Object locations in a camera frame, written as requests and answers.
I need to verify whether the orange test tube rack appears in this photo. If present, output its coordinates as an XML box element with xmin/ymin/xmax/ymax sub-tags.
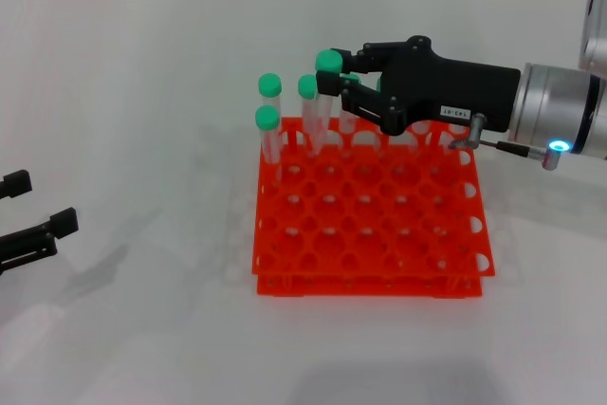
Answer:
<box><xmin>250</xmin><ymin>115</ymin><xmax>497</xmax><ymax>300</ymax></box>

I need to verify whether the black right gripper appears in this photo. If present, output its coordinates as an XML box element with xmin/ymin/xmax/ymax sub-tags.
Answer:
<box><xmin>315</xmin><ymin>34</ymin><xmax>523</xmax><ymax>136</ymax></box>

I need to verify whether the right arm connector cable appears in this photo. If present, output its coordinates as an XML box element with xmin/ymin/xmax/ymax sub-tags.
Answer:
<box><xmin>449</xmin><ymin>112</ymin><xmax>570</xmax><ymax>172</ymax></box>

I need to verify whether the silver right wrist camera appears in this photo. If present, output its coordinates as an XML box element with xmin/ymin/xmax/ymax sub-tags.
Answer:
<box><xmin>577</xmin><ymin>0</ymin><xmax>607</xmax><ymax>80</ymax></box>

